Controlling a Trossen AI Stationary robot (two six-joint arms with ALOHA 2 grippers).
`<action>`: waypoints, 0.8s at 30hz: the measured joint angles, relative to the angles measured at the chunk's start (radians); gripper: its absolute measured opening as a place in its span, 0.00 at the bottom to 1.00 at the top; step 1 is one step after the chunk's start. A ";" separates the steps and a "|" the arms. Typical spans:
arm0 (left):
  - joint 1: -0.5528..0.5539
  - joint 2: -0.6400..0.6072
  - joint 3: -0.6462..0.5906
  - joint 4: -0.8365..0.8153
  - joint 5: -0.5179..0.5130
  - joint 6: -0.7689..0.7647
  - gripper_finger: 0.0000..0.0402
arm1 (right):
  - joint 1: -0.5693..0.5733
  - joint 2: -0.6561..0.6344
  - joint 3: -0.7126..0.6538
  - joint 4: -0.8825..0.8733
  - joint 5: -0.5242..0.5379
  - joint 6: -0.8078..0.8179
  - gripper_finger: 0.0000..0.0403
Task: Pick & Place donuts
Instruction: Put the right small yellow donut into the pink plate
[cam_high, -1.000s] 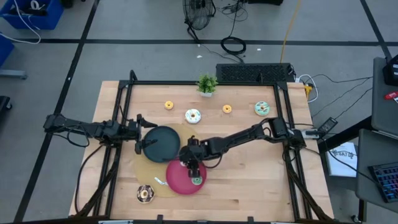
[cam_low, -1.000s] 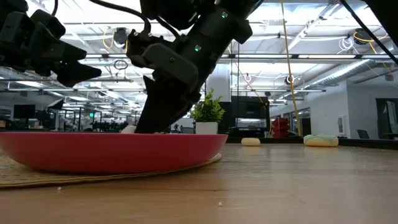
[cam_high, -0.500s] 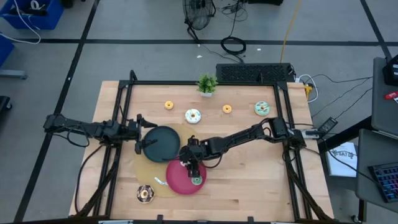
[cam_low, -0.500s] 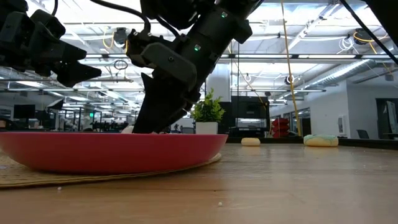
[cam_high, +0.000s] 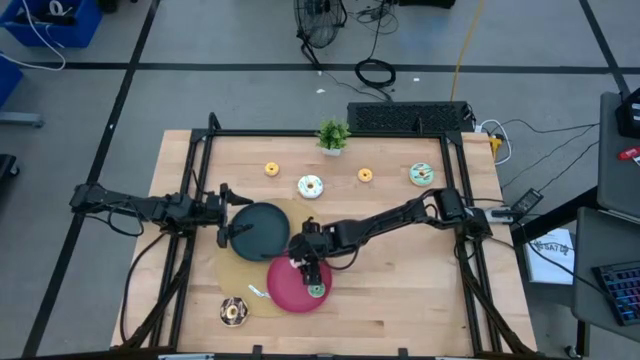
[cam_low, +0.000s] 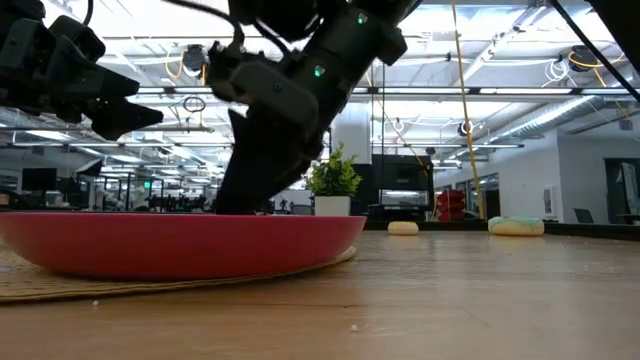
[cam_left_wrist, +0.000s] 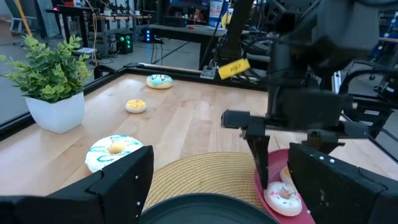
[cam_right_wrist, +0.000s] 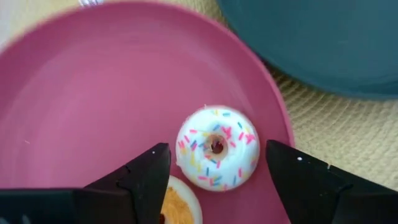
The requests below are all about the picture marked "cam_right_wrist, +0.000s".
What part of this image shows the orange frosted donut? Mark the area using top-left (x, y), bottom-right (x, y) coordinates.
top-left (160, 175), bottom-right (203, 224)

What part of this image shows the round woven straw placemat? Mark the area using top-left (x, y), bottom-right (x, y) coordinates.
top-left (169, 0), bottom-right (398, 192)

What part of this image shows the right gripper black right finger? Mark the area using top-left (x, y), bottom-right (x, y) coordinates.
top-left (266, 139), bottom-right (398, 224)

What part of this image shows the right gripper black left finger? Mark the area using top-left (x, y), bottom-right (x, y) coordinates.
top-left (74, 142), bottom-right (172, 224)

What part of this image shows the small white grey scrap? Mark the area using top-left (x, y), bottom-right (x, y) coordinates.
top-left (78, 0), bottom-right (106, 7)

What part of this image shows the dark teal plate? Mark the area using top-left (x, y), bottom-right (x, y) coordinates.
top-left (216, 0), bottom-right (398, 101)

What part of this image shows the pink plate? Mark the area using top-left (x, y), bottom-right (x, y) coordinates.
top-left (0, 1), bottom-right (295, 224)

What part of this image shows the white frosted sprinkle donut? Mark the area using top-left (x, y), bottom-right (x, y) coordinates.
top-left (175, 105), bottom-right (261, 192)

